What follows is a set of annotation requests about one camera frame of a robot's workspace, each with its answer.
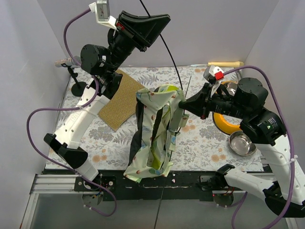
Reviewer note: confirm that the loose steel pet bowl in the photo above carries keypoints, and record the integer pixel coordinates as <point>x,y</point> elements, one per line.
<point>241,144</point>

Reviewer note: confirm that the yellow double pet bowl stand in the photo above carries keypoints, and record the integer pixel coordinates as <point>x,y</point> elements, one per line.
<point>223,125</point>

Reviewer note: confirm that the steel bowl in stand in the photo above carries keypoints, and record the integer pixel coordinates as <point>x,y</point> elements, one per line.
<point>231,87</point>

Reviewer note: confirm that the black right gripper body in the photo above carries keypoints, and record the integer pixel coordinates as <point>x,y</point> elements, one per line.
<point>205,102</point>

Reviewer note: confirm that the green avocado print pet tent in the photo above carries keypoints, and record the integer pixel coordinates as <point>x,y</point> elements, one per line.
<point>158,119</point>

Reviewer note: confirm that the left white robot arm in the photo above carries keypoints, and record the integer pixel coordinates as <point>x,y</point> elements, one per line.
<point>65,142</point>

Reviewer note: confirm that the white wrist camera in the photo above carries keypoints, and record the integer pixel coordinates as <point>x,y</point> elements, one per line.
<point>213,74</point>
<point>101,9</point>

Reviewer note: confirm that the aluminium frame rail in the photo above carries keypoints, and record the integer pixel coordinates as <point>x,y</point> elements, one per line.
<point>61,201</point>

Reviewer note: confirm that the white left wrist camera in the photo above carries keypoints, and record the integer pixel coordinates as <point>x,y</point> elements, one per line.
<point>101,9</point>

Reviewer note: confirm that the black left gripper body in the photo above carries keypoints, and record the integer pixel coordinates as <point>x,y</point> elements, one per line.
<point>133,30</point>

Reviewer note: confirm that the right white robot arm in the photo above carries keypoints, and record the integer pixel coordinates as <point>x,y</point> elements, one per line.
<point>267,132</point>

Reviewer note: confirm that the grey head microphone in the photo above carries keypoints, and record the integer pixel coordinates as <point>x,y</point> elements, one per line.
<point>69,62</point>

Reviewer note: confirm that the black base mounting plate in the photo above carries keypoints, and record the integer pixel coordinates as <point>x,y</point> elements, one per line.
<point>179,185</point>

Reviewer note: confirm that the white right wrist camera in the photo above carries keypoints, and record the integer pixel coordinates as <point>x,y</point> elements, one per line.
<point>213,74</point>

